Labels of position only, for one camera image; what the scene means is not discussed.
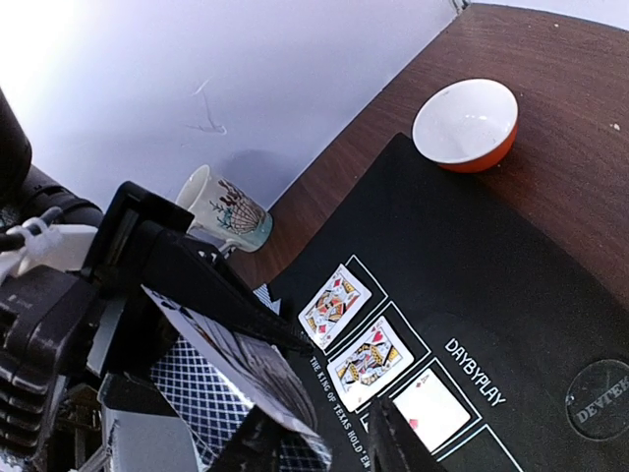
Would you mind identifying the face-up ace of diamonds card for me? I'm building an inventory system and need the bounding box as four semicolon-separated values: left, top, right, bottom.
394;369;471;452

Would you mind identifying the deck of playing cards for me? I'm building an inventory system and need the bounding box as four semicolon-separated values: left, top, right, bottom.
149;337;331;471

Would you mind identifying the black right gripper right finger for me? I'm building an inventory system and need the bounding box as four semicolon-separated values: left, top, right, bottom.
369;397;446;472

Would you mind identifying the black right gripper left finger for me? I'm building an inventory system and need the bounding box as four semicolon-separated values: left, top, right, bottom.
87;181;314;371

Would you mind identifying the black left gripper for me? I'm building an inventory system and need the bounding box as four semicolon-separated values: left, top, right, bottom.
1;101;193;459

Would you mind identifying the clear acrylic dealer button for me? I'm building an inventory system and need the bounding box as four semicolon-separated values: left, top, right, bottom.
564;359;628;442

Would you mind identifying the orange bowl white inside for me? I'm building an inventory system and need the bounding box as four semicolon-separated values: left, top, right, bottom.
412;78;519;173

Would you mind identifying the face-up queen of hearts card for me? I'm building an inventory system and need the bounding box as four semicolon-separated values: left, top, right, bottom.
327;316;415;412

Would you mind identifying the beige ceramic mug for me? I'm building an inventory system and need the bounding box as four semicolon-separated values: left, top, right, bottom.
176;164;273;253

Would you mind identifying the black poker mat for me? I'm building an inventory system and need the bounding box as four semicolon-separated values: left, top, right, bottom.
271;135;628;471

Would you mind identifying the face-up king of diamonds card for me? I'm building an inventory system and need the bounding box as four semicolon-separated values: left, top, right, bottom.
298;264;372;351

